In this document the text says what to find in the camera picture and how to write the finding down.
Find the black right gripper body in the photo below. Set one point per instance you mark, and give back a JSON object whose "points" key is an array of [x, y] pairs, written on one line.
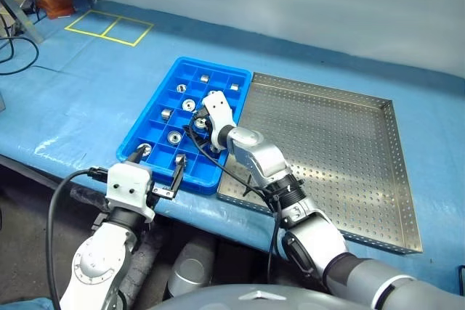
{"points": [[209, 132]]}

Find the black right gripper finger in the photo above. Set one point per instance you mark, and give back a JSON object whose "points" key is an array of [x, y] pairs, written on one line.
{"points": [[200, 111], [192, 130]]}

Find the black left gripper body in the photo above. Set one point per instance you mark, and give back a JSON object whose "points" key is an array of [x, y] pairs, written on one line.
{"points": [[163, 192]]}

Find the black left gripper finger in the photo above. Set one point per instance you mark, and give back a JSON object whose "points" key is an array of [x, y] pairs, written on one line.
{"points": [[178, 179], [136, 155]]}

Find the metal nut top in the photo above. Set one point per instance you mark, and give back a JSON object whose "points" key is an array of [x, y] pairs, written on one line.
{"points": [[180, 160]]}

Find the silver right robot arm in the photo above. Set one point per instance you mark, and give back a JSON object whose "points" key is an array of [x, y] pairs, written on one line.
{"points": [[261, 157]]}

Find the blue compartment tray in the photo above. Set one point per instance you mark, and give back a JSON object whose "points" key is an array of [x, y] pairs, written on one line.
{"points": [[165, 150]]}

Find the brown object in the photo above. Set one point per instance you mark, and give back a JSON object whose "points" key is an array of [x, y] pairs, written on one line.
{"points": [[54, 1]]}

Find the blue plastic table cover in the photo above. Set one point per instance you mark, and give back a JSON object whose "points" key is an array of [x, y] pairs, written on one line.
{"points": [[91, 88]]}

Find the grey rounded cylinder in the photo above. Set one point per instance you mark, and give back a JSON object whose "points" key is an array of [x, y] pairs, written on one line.
{"points": [[189, 270]]}

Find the perforated metal tray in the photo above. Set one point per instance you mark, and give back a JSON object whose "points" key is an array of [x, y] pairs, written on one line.
{"points": [[327, 143]]}

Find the grey robot torso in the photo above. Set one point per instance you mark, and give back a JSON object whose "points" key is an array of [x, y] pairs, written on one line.
{"points": [[254, 297]]}

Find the blue fabric patch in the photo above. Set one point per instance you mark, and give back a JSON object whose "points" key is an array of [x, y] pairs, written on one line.
{"points": [[22, 304]]}

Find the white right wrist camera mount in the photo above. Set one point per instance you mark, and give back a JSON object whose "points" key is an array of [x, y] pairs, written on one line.
{"points": [[218, 106]]}

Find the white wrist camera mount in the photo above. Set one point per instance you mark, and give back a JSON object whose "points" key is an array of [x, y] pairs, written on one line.
{"points": [[218, 106], [127, 179]]}

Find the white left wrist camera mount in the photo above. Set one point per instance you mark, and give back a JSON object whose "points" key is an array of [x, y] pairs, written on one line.
{"points": [[127, 179]]}

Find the aluminium frame leg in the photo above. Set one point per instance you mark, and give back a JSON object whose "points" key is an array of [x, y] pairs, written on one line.
{"points": [[22, 12]]}

